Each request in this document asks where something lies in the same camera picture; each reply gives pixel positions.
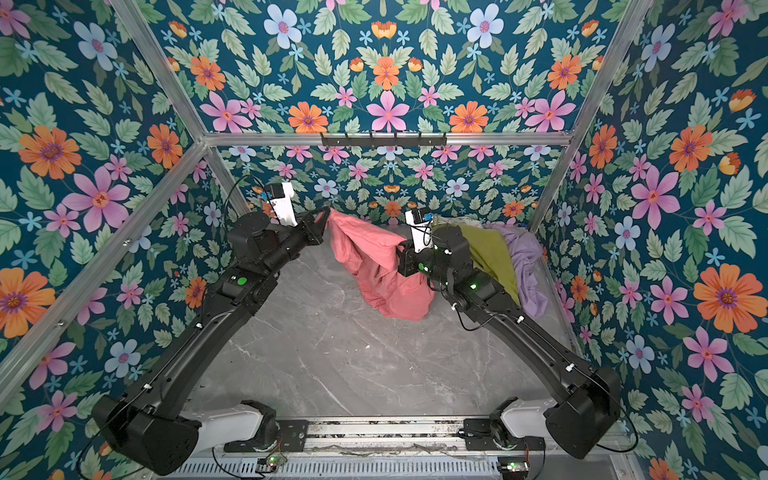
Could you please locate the black hook rail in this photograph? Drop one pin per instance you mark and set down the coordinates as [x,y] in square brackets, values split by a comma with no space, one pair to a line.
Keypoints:
[375,140]

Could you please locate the pink cloth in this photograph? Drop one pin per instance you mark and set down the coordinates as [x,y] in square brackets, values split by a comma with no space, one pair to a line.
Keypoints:
[369,254]

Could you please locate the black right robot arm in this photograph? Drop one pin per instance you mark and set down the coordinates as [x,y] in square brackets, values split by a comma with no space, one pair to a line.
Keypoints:
[583,402]

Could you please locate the aluminium frame post back left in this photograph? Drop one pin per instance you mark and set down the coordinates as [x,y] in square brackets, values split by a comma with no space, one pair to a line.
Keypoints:
[153,54]

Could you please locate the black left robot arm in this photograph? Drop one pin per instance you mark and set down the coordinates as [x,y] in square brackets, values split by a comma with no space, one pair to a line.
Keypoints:
[149,423]

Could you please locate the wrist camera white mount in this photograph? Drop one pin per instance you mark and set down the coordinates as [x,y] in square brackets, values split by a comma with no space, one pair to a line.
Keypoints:
[419,221]
[279,196]

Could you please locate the aluminium frame post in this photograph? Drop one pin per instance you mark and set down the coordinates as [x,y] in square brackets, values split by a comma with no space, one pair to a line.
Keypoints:
[153,54]
[627,29]

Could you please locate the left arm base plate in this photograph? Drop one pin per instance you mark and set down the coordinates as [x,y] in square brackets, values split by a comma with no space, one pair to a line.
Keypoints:
[288,435]

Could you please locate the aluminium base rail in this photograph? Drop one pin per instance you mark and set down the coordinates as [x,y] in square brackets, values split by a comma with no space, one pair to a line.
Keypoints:
[409,447]

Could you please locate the lavender purple cloth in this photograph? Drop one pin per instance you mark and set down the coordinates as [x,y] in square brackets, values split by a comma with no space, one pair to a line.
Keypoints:
[524,251]

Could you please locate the aluminium frame beam left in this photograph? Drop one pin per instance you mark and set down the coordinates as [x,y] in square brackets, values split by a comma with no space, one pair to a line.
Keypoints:
[22,360]

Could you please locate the lime green cloth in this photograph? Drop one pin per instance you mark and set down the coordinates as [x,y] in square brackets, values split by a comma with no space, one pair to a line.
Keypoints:
[489,255]

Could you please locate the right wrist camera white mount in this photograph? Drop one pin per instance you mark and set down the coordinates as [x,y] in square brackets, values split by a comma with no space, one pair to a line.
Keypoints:
[419,221]

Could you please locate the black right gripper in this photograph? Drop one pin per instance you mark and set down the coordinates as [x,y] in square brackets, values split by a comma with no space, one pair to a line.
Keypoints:
[408,256]

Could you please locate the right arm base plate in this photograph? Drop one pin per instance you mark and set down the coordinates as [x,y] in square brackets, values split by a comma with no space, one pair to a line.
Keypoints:
[484,434]

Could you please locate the small black circuit board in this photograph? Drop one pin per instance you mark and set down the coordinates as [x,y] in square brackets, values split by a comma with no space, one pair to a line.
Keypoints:
[513,468]

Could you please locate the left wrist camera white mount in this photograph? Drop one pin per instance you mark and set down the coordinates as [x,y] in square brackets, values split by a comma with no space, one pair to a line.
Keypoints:
[279,196]

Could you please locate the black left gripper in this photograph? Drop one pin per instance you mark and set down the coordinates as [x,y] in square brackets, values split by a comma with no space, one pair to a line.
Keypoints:
[312,228]

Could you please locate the aluminium frame post back right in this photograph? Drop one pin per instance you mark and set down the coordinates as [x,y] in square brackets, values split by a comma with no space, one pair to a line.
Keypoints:
[627,29]

